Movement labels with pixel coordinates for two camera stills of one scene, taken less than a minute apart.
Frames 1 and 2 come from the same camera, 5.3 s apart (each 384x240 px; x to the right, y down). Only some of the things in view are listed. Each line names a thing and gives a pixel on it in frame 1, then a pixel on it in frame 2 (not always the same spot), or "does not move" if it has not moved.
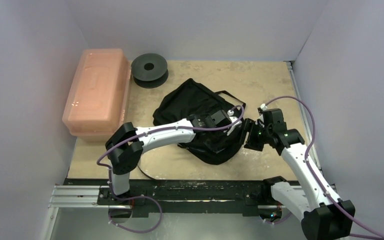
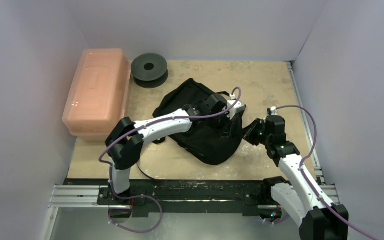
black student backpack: [212, 145] does not move
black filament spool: [149, 70] does not move
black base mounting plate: [183, 197] does not move
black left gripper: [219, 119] -> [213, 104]
